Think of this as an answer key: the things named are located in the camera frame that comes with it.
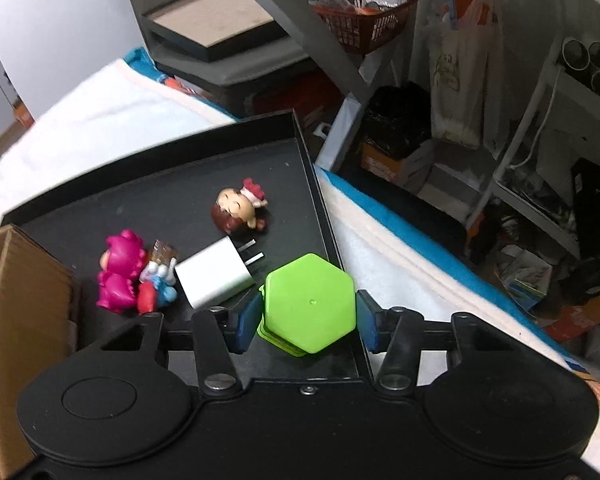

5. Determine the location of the grey storage box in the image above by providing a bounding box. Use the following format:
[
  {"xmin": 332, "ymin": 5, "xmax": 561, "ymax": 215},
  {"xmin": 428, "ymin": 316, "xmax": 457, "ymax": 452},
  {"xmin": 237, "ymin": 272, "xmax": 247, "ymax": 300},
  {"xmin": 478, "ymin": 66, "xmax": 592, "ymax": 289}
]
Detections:
[{"xmin": 152, "ymin": 35, "xmax": 342, "ymax": 122}]

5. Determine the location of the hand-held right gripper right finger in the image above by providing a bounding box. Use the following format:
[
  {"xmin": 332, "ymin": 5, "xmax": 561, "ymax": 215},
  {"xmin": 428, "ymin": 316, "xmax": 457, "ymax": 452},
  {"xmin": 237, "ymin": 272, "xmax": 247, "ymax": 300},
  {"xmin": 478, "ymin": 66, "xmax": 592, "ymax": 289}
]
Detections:
[{"xmin": 355, "ymin": 289, "xmax": 520, "ymax": 395}]

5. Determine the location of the black trash bag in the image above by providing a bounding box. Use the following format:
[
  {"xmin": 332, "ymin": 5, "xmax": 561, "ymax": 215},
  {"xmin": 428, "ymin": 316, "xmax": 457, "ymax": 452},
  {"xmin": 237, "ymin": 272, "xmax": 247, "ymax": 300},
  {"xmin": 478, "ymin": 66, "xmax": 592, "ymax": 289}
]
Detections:
[{"xmin": 362, "ymin": 85, "xmax": 434, "ymax": 159}]

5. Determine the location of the black tray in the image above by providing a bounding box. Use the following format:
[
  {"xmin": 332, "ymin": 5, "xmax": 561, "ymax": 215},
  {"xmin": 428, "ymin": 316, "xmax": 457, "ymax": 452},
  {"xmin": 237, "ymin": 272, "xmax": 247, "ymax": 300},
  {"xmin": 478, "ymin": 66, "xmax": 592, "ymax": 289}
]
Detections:
[{"xmin": 0, "ymin": 110, "xmax": 377, "ymax": 382}]

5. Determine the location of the white metal rack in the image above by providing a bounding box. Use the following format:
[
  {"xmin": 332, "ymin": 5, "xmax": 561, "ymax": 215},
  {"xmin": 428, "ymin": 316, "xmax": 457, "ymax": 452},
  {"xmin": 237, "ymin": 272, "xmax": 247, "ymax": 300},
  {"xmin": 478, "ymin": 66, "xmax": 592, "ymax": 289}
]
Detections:
[{"xmin": 465, "ymin": 35, "xmax": 600, "ymax": 261}]

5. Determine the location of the white wall charger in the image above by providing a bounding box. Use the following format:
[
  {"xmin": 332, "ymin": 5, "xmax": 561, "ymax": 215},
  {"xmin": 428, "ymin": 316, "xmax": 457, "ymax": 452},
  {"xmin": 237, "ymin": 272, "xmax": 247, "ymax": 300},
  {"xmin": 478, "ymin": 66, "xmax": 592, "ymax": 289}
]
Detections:
[{"xmin": 174, "ymin": 236, "xmax": 265, "ymax": 311}]

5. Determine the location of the brown-haired doll figurine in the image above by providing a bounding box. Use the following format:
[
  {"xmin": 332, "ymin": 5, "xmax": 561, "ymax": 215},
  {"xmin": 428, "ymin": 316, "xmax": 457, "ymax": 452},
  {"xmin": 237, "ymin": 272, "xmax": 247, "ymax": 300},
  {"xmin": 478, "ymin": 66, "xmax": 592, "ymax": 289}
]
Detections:
[{"xmin": 211, "ymin": 177, "xmax": 271, "ymax": 234}]

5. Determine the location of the grey metal beam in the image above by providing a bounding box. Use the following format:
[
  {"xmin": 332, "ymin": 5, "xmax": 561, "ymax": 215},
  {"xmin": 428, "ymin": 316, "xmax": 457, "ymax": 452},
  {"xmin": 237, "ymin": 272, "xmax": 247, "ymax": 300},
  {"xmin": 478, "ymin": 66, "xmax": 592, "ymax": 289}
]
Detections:
[{"xmin": 207, "ymin": 0, "xmax": 377, "ymax": 107}]

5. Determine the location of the orange printed carton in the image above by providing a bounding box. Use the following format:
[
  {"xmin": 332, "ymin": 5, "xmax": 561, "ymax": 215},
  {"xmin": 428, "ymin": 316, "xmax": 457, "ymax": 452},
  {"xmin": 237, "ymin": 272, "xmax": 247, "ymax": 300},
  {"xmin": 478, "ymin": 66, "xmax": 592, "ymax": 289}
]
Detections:
[{"xmin": 360, "ymin": 139, "xmax": 437, "ymax": 194}]

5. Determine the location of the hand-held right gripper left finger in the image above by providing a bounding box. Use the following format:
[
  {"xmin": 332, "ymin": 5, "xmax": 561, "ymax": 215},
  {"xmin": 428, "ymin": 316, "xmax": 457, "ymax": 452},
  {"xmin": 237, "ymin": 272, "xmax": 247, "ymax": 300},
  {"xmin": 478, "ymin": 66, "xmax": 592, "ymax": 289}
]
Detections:
[{"xmin": 80, "ymin": 291, "xmax": 267, "ymax": 394}]

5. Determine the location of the red figurine with beer mug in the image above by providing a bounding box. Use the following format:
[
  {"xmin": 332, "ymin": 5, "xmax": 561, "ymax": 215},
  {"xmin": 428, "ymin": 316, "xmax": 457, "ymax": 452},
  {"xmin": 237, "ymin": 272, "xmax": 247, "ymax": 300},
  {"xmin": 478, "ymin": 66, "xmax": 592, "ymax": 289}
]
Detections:
[{"xmin": 137, "ymin": 241, "xmax": 182, "ymax": 315}]

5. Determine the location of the green hexagonal container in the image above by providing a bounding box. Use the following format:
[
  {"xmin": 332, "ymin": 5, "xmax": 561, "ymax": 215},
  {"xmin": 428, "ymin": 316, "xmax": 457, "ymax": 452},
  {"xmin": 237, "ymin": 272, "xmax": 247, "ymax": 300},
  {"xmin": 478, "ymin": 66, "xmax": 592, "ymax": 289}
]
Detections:
[{"xmin": 256, "ymin": 252, "xmax": 357, "ymax": 357}]

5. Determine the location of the black picture frame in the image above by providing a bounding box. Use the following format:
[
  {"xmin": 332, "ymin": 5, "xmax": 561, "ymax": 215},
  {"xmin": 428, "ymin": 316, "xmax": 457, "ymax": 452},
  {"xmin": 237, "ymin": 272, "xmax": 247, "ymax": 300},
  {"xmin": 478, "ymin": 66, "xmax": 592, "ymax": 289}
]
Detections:
[{"xmin": 140, "ymin": 0, "xmax": 291, "ymax": 64}]

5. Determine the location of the white plastic bag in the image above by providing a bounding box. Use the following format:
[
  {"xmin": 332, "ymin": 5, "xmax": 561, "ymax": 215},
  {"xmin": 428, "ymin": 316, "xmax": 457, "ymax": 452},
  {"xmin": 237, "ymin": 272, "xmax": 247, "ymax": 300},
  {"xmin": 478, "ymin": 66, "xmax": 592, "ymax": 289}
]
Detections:
[{"xmin": 425, "ymin": 0, "xmax": 506, "ymax": 150}]

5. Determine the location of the red plastic basket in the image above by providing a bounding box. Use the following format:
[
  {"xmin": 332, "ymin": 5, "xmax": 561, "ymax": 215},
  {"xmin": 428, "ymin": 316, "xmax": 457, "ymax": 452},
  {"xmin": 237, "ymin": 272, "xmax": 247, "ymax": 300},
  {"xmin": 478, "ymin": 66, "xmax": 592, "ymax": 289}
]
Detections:
[{"xmin": 310, "ymin": 0, "xmax": 421, "ymax": 57}]

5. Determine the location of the pink dinosaur figurine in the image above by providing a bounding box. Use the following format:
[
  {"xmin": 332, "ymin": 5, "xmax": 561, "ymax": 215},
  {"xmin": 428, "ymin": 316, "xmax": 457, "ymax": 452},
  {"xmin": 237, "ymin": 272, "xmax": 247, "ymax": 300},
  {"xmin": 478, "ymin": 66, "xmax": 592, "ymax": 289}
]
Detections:
[{"xmin": 96, "ymin": 229, "xmax": 149, "ymax": 315}]

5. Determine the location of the colourful printed box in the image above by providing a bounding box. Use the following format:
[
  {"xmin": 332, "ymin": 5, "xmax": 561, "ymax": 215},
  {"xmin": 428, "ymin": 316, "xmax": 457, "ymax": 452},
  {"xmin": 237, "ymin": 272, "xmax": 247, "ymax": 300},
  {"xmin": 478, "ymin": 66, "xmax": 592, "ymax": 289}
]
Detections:
[{"xmin": 499, "ymin": 249, "xmax": 554, "ymax": 312}]

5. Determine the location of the cardboard box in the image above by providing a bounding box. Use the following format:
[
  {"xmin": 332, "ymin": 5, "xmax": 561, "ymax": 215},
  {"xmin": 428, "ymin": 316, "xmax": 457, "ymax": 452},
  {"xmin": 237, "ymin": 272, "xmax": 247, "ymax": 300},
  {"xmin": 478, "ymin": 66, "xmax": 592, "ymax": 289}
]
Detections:
[{"xmin": 0, "ymin": 225, "xmax": 81, "ymax": 480}]

